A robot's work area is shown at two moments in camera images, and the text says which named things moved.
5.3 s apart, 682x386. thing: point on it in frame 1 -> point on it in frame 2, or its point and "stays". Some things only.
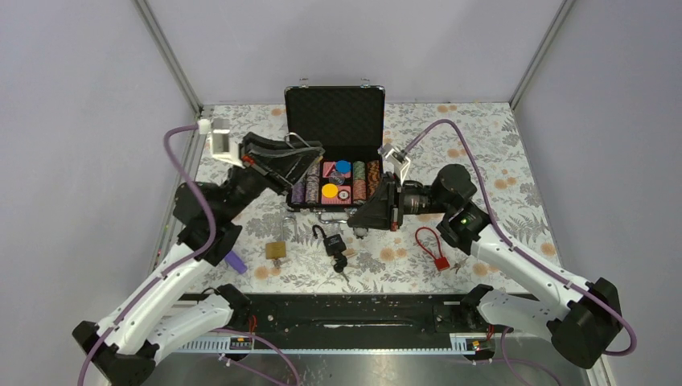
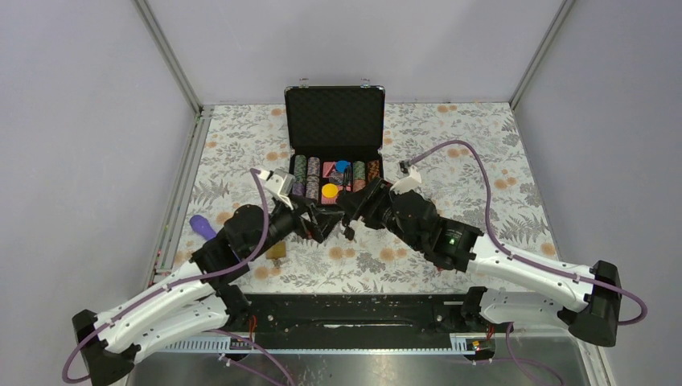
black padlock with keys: (335, 247) -> (348, 232)
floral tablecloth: (443, 163) stays
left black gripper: (289, 166) -> (322, 221)
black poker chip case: (348, 121) stays
